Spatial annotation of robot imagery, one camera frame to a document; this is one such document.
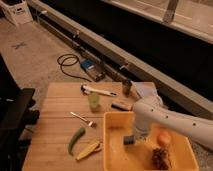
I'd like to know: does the black equipment on left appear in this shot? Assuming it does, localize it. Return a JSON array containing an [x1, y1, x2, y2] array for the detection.
[[0, 54, 40, 171]]

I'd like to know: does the black cable loop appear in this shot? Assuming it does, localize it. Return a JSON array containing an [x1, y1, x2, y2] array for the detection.
[[56, 53, 93, 83]]

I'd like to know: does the white folded cloth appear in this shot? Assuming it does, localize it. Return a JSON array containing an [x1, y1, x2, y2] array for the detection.
[[133, 82, 158, 99]]

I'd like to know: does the silver metal fork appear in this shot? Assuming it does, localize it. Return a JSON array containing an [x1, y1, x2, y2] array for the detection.
[[70, 112, 96, 128]]

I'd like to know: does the green plastic cup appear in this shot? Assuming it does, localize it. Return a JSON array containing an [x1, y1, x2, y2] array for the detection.
[[88, 92, 100, 110]]

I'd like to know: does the yellow plastic tray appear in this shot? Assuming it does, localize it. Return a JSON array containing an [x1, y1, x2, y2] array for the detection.
[[103, 112, 199, 171]]

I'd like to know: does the white cardboard box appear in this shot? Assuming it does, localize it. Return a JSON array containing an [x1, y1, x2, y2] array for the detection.
[[0, 0, 33, 26]]

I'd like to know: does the orange toy fruit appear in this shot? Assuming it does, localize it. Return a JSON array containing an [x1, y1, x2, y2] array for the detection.
[[157, 131, 171, 147]]

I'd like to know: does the dark grape bunch toy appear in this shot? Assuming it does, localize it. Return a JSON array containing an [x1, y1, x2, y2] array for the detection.
[[152, 148, 170, 170]]

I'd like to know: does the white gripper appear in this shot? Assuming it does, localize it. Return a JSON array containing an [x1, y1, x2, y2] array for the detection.
[[133, 116, 151, 140]]

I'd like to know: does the blue sponge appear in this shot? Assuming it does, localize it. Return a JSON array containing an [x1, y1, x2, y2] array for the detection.
[[123, 135, 135, 145]]

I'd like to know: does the blue and grey power box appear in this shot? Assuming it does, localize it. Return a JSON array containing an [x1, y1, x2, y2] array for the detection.
[[80, 59, 105, 82]]

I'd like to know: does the dark metal cup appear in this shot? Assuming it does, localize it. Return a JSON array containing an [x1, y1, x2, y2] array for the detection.
[[122, 79, 132, 96]]

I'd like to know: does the green chili pepper toy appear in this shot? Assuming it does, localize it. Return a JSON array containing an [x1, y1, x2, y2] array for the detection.
[[68, 127, 86, 155]]

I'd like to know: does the yellow corn cob toy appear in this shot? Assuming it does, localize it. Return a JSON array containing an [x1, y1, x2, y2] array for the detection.
[[76, 140, 101, 161]]

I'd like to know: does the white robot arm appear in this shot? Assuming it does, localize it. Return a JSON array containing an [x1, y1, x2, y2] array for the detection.
[[132, 96, 213, 150]]

